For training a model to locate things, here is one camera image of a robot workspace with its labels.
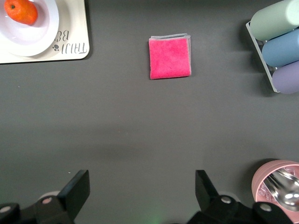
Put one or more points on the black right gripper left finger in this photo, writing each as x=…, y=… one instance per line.
x=74, y=189

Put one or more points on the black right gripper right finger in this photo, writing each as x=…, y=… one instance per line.
x=208, y=198

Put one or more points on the white round plate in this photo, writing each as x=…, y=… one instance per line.
x=28, y=39

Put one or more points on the orange mandarin fruit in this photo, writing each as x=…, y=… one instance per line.
x=21, y=11

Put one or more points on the pink ribbed bowl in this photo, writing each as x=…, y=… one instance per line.
x=259, y=184

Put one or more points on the metal scoop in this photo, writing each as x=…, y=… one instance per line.
x=285, y=191

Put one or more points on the purple cup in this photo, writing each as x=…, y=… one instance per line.
x=287, y=79

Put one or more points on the pink folded cloth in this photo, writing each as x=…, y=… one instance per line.
x=169, y=58

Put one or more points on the cream bear print tray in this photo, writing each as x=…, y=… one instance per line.
x=74, y=28

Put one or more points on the blue cup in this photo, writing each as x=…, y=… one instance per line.
x=280, y=51

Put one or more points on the green cup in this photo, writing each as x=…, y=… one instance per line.
x=271, y=21

